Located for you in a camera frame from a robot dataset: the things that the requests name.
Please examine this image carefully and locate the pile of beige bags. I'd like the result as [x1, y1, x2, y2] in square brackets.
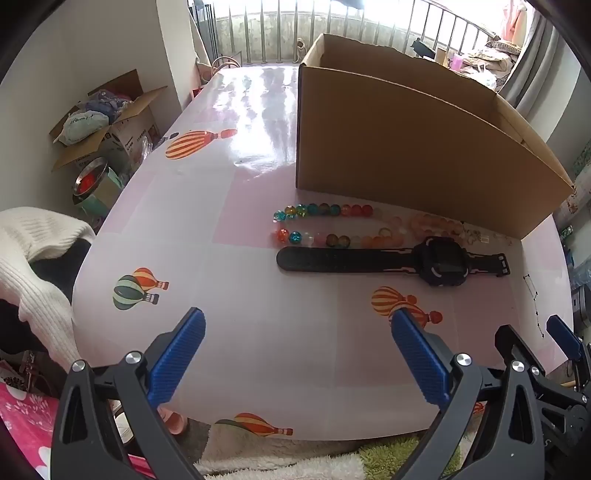
[459, 39, 522, 90]

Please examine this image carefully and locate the metal bowl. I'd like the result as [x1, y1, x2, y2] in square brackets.
[71, 157, 110, 198]

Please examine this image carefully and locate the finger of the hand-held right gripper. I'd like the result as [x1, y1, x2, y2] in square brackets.
[547, 315, 591, 393]
[466, 324, 548, 480]

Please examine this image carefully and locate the dark cloth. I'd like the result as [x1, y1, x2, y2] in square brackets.
[28, 237, 92, 303]

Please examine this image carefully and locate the pink floral cloth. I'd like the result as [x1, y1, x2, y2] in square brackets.
[0, 360, 153, 480]

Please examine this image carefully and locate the open cardboard box of clutter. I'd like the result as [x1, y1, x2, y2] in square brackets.
[50, 69, 169, 172]

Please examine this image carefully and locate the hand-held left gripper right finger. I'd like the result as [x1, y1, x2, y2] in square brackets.
[390, 307, 485, 480]

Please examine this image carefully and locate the white knitted sweater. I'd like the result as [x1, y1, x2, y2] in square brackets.
[0, 207, 97, 365]

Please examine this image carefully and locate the metal balcony railing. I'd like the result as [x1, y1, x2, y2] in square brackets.
[203, 0, 502, 65]

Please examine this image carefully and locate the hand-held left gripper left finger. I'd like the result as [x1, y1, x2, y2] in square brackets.
[50, 306, 207, 480]

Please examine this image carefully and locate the large brown cardboard box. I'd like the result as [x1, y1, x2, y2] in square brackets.
[295, 33, 575, 240]

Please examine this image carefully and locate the teal box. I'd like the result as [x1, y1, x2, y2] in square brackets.
[76, 166, 123, 219]

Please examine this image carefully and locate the pink bead bracelet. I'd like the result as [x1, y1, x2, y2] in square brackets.
[411, 213, 465, 238]

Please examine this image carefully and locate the grey curtain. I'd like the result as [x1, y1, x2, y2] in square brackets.
[501, 9, 561, 116]

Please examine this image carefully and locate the green shaggy rug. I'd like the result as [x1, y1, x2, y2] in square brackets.
[359, 431, 465, 480]

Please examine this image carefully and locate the pink slipper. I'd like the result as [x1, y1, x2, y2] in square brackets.
[163, 410, 188, 435]

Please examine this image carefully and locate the multicoloured glass bead necklace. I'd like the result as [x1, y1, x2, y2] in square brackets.
[272, 203, 409, 249]

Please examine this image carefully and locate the teal floral board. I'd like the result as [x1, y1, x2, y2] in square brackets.
[554, 138, 591, 232]

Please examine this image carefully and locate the pink balloon-print tablecloth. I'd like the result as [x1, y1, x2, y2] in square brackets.
[71, 65, 575, 439]

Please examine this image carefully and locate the black smartwatch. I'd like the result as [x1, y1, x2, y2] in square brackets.
[276, 236, 512, 288]

